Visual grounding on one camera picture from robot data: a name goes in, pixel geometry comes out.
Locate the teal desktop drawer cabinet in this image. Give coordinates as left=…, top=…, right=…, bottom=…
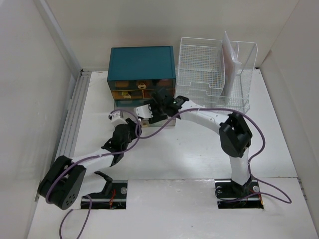
left=107, top=45, right=176, bottom=112

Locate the clear mesh zipper pouch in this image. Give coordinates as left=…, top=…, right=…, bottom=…
left=222, top=31, right=241, bottom=98

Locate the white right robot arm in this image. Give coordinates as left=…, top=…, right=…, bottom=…
left=149, top=88, right=252, bottom=196

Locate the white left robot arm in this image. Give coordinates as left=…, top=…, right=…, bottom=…
left=37, top=118, right=142, bottom=210

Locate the clear acrylic file holder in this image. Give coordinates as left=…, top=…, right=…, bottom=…
left=216, top=41, right=258, bottom=113

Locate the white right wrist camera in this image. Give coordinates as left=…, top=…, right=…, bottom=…
left=134, top=104, right=153, bottom=119

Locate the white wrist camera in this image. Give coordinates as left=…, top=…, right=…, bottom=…
left=109, top=111, right=128, bottom=127
left=134, top=104, right=153, bottom=119

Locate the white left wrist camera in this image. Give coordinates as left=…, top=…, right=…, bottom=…
left=109, top=111, right=128, bottom=127

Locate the aluminium rail frame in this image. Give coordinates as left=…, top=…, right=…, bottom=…
left=50, top=69, right=92, bottom=165

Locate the white wire mesh file tray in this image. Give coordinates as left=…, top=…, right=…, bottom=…
left=175, top=37, right=225, bottom=108

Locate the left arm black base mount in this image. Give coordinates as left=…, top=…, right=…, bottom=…
left=88, top=171, right=128, bottom=210

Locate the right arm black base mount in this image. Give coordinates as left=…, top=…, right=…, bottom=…
left=214, top=179, right=264, bottom=209

